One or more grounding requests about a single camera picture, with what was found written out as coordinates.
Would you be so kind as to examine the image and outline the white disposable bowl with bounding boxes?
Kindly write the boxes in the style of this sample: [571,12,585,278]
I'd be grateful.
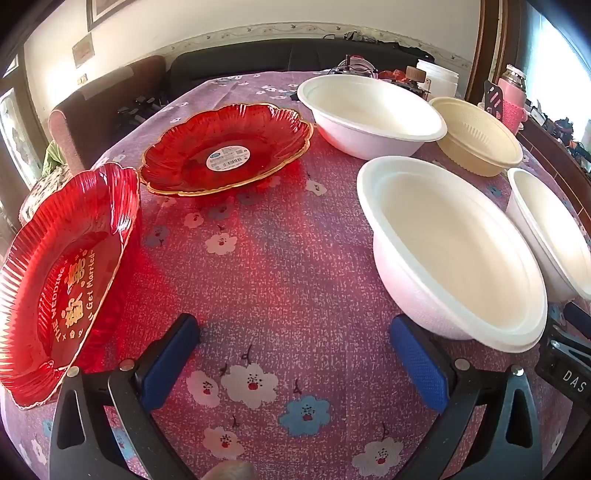
[297,75,448,161]
[356,156,549,354]
[505,167,591,303]

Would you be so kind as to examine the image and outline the wooden glass door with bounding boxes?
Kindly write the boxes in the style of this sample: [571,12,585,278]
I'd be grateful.
[0,55,47,222]

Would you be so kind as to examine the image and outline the pink thermos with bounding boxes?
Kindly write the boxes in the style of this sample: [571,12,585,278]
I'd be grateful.
[496,65,527,134]

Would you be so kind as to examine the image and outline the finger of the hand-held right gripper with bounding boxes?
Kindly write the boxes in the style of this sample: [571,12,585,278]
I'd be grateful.
[562,301,591,328]

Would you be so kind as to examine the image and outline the wooden side cabinet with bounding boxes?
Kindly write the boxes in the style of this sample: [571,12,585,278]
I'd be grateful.
[517,115,591,204]

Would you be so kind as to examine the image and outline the green cloth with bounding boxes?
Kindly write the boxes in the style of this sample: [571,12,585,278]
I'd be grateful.
[41,141,65,176]

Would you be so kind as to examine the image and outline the red plate with gold lettering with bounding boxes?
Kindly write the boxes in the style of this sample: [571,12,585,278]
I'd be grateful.
[0,162,141,411]

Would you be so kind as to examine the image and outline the dark jar with wooden lid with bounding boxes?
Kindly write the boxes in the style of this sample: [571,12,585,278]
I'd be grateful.
[405,66,428,93]

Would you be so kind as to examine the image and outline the brown patterned blanket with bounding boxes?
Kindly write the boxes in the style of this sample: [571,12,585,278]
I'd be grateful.
[21,164,70,217]

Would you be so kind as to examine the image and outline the purple floral tablecloth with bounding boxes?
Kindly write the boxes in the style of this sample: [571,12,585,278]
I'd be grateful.
[0,69,591,480]

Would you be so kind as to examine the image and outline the maroon armchair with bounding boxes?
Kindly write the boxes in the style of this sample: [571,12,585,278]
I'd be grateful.
[48,55,167,171]

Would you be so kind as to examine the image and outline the small wall plaque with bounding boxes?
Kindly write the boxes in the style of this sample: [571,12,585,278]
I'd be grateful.
[71,34,95,70]

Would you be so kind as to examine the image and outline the red plate with white sticker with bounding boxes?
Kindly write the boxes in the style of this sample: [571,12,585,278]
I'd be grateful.
[139,103,315,198]

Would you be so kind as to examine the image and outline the black sofa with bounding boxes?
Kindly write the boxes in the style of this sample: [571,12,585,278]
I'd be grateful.
[166,39,435,100]

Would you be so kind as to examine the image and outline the black items on sofa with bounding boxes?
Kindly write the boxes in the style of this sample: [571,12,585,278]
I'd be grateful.
[117,95,162,121]

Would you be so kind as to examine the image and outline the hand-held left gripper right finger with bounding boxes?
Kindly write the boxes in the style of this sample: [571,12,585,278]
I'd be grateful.
[389,315,543,480]

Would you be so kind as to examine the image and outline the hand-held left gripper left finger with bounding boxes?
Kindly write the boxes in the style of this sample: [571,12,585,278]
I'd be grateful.
[48,314,201,480]

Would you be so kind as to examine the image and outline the framed wall painting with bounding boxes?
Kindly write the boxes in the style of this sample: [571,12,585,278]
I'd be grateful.
[87,0,134,32]

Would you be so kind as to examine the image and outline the wooden door frame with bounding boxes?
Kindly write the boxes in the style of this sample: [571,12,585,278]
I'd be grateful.
[466,0,504,102]

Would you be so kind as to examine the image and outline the cream plastic strainer bowl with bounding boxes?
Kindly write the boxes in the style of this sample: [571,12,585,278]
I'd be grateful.
[429,96,524,177]

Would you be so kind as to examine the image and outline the white plastic container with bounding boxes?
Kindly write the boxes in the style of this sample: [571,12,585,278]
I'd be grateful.
[416,59,460,99]

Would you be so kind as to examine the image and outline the person's left hand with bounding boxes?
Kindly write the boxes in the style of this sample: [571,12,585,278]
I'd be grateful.
[203,460,257,480]

